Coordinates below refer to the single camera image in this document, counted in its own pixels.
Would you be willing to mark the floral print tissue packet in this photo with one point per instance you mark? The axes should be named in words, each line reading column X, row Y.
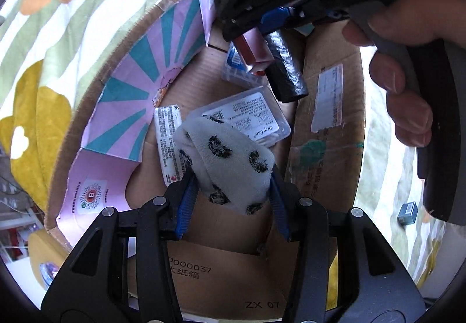
column 165, row 141

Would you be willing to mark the red pink small box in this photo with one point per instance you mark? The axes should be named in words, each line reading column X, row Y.
column 255, row 50

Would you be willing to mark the clear plastic case white label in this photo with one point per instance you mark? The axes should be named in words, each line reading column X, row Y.
column 255, row 112

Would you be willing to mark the person's right hand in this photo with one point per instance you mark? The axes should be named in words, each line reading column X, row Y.
column 411, row 17

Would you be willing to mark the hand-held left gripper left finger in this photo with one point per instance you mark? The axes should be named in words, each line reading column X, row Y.
column 185, row 199

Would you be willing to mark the striped flower print blanket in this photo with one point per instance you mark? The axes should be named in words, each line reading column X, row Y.
column 72, row 35

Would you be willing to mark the white sock with black pattern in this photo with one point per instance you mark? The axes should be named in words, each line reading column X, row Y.
column 225, row 162

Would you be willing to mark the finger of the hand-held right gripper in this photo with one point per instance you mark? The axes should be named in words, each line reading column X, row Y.
column 276, row 17
column 236, row 29

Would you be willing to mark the black trash bag roll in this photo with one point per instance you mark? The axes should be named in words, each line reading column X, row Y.
column 287, row 71

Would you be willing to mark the cardboard box with pink flaps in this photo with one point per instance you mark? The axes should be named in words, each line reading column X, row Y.
column 218, row 228

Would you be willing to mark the small blue grey box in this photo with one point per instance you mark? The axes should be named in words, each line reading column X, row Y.
column 407, row 213

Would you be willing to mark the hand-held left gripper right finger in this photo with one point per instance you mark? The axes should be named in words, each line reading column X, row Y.
column 278, row 203

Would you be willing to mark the clear floss pick box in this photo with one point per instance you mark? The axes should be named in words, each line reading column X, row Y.
column 236, row 71

